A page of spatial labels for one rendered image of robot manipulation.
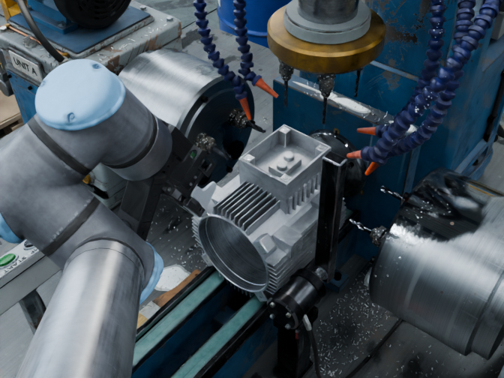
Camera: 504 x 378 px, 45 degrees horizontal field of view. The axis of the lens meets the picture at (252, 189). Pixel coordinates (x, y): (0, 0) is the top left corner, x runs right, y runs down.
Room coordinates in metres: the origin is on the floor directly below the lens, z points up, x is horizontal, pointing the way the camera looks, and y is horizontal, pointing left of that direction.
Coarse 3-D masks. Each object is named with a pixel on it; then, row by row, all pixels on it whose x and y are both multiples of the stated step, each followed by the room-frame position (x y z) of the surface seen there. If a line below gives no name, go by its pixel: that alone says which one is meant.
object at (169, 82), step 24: (168, 48) 1.10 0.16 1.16; (144, 72) 1.01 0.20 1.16; (168, 72) 1.00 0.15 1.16; (192, 72) 0.99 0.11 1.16; (216, 72) 1.00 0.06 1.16; (144, 96) 0.96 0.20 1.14; (168, 96) 0.94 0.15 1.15; (192, 96) 0.93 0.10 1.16; (216, 96) 0.96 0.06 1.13; (168, 120) 0.90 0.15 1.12; (192, 120) 0.91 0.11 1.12; (216, 120) 0.95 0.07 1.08; (240, 120) 0.97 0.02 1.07; (216, 144) 0.90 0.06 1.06; (240, 144) 1.00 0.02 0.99; (216, 168) 0.95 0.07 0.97
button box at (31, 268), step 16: (16, 256) 0.63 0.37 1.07; (32, 256) 0.62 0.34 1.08; (0, 272) 0.60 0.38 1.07; (16, 272) 0.60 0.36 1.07; (32, 272) 0.61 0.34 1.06; (48, 272) 0.62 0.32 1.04; (0, 288) 0.57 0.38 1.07; (16, 288) 0.58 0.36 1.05; (32, 288) 0.59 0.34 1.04; (0, 304) 0.56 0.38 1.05
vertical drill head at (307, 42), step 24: (312, 0) 0.82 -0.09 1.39; (336, 0) 0.81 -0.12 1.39; (360, 0) 0.88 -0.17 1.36; (288, 24) 0.83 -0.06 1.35; (312, 24) 0.81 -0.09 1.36; (336, 24) 0.81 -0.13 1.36; (360, 24) 0.81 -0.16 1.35; (384, 24) 0.85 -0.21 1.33; (288, 48) 0.79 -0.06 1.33; (312, 48) 0.78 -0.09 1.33; (336, 48) 0.78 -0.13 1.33; (360, 48) 0.78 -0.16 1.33; (288, 72) 0.83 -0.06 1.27; (312, 72) 0.77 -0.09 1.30; (336, 72) 0.76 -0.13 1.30; (360, 72) 0.86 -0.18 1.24
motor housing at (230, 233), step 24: (240, 192) 0.73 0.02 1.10; (264, 192) 0.72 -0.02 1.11; (216, 216) 0.69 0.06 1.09; (240, 216) 0.67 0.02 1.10; (264, 216) 0.68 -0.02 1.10; (288, 216) 0.70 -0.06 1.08; (312, 216) 0.71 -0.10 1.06; (216, 240) 0.73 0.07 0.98; (240, 240) 0.75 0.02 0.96; (312, 240) 0.68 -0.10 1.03; (216, 264) 0.70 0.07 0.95; (240, 264) 0.71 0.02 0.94; (264, 264) 0.62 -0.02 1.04; (288, 264) 0.64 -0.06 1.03; (240, 288) 0.66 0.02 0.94; (264, 288) 0.62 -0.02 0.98
